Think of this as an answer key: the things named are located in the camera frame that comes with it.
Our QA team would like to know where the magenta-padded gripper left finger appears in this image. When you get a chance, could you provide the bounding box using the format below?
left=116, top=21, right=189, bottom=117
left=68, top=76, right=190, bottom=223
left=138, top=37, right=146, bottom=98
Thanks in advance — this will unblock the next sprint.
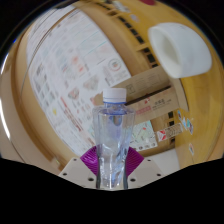
left=58, top=145, right=98, bottom=189

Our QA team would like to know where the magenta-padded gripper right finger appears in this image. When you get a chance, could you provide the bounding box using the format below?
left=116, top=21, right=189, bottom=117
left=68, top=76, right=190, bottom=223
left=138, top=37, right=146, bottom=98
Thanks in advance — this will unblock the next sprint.
left=125, top=146, right=165, bottom=190

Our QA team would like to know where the clear plastic water bottle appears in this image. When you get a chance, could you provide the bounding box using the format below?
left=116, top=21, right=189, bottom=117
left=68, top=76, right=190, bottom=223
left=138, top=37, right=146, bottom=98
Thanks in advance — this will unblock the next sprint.
left=91, top=87, right=136, bottom=191

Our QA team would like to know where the small colourful card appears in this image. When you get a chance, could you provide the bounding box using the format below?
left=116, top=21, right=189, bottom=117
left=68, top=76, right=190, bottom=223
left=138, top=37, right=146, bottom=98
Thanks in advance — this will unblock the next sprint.
left=180, top=116, right=195, bottom=136
left=187, top=142, right=196, bottom=157

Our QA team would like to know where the brown cardboard box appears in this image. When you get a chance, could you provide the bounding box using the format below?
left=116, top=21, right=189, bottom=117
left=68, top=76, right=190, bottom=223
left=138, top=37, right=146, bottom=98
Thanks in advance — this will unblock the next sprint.
left=89, top=64, right=190, bottom=126

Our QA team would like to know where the white cup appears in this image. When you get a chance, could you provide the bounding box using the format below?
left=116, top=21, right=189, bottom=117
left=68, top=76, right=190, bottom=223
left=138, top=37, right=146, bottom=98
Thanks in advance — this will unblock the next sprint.
left=147, top=22, right=213, bottom=80

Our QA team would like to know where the flat round red coaster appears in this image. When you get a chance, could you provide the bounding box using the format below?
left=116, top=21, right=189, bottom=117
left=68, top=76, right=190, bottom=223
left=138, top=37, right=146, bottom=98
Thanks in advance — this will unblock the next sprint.
left=139, top=0, right=157, bottom=6

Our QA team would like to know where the large printed wall poster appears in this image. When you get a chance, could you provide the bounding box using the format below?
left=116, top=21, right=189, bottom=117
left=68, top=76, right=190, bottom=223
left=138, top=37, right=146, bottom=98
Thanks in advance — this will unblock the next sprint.
left=25, top=4, right=160, bottom=158

